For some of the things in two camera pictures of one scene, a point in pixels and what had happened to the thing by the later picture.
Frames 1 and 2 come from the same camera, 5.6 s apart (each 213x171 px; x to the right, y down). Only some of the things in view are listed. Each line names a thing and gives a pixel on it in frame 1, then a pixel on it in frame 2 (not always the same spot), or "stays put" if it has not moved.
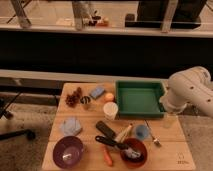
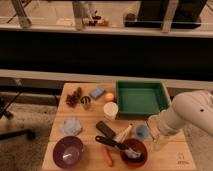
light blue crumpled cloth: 70,126 stays put
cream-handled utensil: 121,136 stays put
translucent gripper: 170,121 to 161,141
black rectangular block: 105,128 stays put
